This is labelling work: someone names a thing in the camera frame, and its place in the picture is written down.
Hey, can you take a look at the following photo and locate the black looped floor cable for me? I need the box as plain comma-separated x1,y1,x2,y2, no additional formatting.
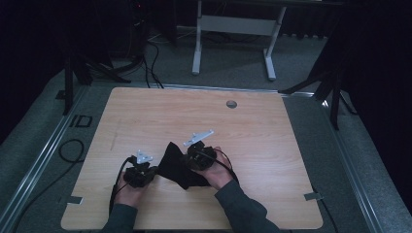
11,139,86,227

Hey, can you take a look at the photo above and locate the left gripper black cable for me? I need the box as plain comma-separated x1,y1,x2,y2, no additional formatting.
109,155,139,215

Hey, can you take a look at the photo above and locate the white desk frame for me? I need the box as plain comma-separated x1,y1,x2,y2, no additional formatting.
191,0,288,82

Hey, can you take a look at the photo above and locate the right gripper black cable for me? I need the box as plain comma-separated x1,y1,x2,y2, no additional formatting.
202,149,241,185

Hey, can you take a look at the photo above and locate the thin black floor cable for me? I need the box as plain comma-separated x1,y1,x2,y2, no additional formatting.
312,185,340,233

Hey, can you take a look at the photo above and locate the person's right hand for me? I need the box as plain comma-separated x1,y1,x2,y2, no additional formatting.
193,147,233,191

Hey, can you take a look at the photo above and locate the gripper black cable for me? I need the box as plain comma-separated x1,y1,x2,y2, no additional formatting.
109,155,139,215
202,149,241,185

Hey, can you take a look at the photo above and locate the black cables bundle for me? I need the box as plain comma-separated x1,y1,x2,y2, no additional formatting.
142,40,165,89

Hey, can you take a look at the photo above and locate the person's left hand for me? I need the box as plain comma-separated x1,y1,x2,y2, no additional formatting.
114,179,149,208

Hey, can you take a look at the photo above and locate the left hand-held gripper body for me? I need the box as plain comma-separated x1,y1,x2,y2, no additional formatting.
123,149,154,188

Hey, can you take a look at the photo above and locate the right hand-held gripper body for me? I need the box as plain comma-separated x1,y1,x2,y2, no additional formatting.
183,129,218,172

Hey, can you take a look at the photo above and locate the black equipment tower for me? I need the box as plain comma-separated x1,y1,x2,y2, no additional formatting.
127,0,152,61

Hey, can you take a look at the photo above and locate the aluminium floor rail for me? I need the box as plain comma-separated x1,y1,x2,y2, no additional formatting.
319,98,387,233
0,84,91,233

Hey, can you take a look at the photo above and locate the black metal stand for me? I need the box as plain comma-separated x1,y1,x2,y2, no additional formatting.
61,52,132,117
277,62,359,131

